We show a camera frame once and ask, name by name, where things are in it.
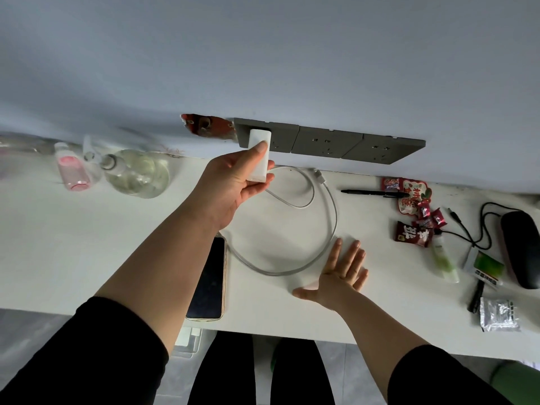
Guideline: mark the person's right hand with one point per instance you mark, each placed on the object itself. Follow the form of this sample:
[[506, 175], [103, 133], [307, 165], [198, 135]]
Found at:
[[335, 284]]

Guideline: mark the person's left hand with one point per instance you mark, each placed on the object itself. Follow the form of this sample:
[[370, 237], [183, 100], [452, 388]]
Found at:
[[219, 185]]

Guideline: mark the person's right thumb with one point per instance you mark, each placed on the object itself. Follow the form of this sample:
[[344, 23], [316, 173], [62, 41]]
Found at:
[[304, 293]]

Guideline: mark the person's right middle finger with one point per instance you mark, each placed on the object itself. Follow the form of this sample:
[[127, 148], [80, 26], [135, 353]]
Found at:
[[349, 258]]

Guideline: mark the person's left thumb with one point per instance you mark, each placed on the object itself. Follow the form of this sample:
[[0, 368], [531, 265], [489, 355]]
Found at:
[[251, 155]]

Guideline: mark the person's right little finger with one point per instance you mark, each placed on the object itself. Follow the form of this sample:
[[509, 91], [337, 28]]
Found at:
[[362, 280]]

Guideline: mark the white charger adapter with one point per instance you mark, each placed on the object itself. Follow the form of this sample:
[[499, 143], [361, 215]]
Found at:
[[259, 164]]

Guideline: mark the person's right forearm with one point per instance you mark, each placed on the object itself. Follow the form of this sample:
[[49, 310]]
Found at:
[[373, 333]]

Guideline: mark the person's left forearm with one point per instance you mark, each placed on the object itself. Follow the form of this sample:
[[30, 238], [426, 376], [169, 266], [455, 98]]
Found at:
[[164, 269]]

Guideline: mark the dark red snack packet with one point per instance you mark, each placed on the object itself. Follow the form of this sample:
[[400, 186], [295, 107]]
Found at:
[[413, 234]]

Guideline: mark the black pen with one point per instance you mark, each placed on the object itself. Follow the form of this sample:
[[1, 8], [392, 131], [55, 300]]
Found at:
[[371, 192]]

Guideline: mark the small red flat packet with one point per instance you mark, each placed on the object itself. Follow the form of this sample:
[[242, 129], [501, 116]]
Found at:
[[390, 184]]

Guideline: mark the green white tube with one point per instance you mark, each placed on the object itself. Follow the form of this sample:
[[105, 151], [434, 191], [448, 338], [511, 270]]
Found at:
[[445, 261]]

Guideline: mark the small red candy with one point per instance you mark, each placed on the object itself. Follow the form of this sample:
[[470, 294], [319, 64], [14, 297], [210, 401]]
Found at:
[[423, 210], [438, 218]]

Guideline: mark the red white snack packet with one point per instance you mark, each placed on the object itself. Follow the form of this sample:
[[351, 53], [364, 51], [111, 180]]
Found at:
[[415, 196]]

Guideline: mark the black smartphone with gold edge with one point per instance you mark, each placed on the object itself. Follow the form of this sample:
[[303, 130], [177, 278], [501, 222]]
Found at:
[[208, 282]]

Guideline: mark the person's black trousers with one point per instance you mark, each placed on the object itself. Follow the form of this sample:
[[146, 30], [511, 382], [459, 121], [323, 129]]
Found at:
[[228, 375]]

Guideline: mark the short black marker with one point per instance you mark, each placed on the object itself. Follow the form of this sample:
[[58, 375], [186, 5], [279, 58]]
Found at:
[[476, 297]]

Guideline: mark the clear round glass bottle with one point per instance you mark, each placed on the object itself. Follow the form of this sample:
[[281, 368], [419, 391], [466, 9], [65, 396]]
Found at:
[[137, 175]]

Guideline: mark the black right sleeve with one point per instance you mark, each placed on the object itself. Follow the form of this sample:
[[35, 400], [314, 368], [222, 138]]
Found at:
[[434, 379]]

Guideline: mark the black sleeve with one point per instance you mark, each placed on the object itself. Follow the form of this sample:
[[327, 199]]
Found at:
[[97, 354], [434, 379]]

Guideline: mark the green white card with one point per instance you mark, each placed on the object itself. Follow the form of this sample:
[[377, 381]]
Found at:
[[485, 267]]

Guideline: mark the clear plastic storage box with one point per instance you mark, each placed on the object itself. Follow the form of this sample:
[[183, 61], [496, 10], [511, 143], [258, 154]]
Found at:
[[187, 341]]

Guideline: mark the silver foil packet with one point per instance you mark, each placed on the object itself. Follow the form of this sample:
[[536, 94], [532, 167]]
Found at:
[[500, 315]]

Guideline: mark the black oval case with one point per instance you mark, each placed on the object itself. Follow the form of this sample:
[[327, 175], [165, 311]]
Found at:
[[523, 248]]

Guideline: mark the small pink bottle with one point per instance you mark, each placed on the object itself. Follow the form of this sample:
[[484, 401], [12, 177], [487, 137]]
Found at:
[[74, 170]]

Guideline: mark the green stool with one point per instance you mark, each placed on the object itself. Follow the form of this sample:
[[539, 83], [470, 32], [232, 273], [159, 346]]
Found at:
[[517, 383]]

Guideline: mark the black left sleeve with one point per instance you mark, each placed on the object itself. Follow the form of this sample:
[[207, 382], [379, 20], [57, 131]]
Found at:
[[97, 354]]

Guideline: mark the grey wall socket panel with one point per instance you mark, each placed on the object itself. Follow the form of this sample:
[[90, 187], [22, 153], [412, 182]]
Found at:
[[282, 137], [327, 142], [384, 149]]

